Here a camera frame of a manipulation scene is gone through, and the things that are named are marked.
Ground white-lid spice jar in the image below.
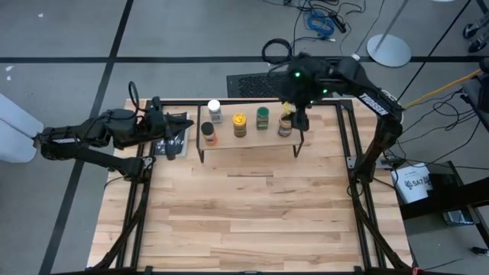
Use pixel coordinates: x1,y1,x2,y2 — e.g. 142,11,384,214
207,99,224,125

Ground wooden shelf riser black legs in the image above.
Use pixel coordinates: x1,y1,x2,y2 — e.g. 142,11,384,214
196,101,306,164

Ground black perforated floor mat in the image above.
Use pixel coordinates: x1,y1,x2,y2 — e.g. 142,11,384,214
225,70,291,99

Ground yellow extension cable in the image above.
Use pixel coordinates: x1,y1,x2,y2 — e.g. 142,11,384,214
403,68,483,110

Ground coiled blue cable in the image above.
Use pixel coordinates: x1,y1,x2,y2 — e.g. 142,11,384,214
304,9,336,39

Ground black-lid orange spice jar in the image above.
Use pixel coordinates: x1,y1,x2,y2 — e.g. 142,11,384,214
200,121,219,147

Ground coiled black cable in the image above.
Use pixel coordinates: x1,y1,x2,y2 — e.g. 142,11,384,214
261,37,293,65

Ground black left wrist camera cable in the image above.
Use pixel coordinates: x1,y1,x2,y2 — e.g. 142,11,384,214
128,80,141,112

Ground white round stand base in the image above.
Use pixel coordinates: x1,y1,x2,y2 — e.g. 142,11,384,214
366,0,413,69

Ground pale blue cushion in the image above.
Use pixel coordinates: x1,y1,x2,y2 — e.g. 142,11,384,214
0,93,45,164

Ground green-lid spice jar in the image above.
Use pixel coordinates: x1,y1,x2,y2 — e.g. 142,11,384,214
255,106,270,131

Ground tan-lid spice jar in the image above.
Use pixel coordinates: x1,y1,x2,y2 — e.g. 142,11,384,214
277,113,293,138

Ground black paperback book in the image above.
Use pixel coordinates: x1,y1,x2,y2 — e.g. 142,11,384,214
152,112,191,158

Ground white labelled box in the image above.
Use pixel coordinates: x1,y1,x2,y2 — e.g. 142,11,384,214
391,163,435,204

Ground black power strip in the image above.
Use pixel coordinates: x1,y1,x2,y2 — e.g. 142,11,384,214
327,12,348,34

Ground black metal table frame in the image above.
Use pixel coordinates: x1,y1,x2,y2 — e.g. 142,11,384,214
89,98,412,275

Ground yellow-lid spice jar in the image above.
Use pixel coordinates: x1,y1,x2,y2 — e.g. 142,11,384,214
232,112,248,138

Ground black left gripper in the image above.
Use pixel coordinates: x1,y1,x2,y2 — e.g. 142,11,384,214
147,96,195,160

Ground black side cart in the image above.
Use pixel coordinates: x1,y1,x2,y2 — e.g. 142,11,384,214
397,160,489,226

